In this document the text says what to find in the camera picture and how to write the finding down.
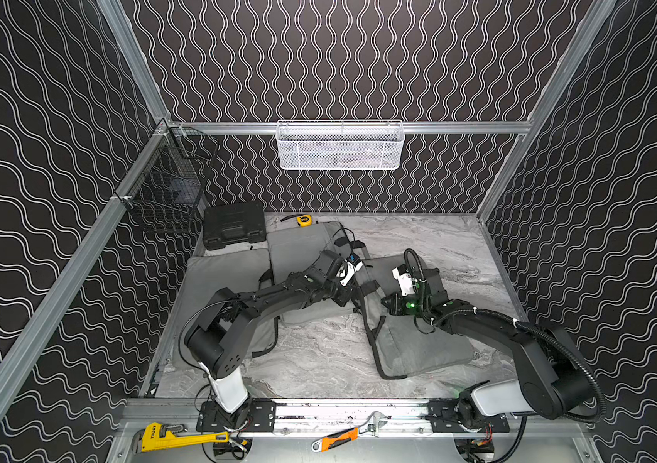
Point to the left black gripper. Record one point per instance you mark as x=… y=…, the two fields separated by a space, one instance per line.
x=339 y=285

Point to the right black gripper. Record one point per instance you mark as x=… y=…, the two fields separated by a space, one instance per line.
x=397 y=301

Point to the grey zippered laptop bag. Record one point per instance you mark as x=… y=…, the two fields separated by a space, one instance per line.
x=402 y=345

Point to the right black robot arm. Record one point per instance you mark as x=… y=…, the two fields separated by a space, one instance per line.
x=553 y=379

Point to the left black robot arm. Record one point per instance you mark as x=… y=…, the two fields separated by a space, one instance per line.
x=219 y=338

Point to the grey laptop bag middle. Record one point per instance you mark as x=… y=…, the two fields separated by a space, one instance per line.
x=294 y=250

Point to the yellow tape measure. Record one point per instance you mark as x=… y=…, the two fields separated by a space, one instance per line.
x=303 y=220

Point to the orange adjustable wrench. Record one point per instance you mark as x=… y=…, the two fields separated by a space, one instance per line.
x=337 y=439

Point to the black plastic tool case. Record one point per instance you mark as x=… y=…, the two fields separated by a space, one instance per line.
x=233 y=224

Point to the yellow pipe wrench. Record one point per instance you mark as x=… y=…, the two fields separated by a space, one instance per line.
x=159 y=437

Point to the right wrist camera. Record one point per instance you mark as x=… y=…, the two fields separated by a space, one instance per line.
x=403 y=275

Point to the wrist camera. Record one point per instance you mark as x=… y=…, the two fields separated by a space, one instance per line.
x=403 y=275
x=353 y=265

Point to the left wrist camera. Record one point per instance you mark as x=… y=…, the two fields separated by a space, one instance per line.
x=353 y=265

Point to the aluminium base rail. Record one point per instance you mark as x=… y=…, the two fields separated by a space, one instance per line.
x=406 y=418

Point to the white wire mesh basket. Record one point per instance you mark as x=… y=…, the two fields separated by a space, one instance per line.
x=333 y=145

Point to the black wire basket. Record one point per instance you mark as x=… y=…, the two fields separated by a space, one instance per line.
x=169 y=196

